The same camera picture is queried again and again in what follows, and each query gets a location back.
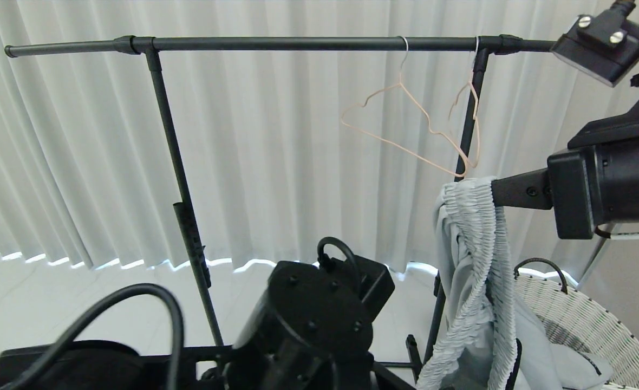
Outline black cable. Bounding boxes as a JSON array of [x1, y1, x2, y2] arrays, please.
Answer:
[[0, 283, 185, 390]]

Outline white laundry basket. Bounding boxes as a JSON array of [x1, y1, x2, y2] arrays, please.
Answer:
[[513, 257, 639, 390]]

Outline black clothes rack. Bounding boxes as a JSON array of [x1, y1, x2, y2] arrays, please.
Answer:
[[4, 35, 558, 390]]

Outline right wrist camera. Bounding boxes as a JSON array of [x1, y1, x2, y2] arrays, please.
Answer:
[[550, 0, 639, 150]]

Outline pink clothes hanger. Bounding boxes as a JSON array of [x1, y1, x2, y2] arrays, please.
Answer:
[[341, 37, 470, 179], [448, 37, 482, 170]]

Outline white curtain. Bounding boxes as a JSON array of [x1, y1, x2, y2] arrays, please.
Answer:
[[0, 0, 639, 285]]

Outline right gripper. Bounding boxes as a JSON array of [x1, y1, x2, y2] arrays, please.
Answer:
[[547, 134, 639, 240]]

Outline pale grey shorts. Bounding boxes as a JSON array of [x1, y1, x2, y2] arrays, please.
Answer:
[[417, 176, 612, 390]]

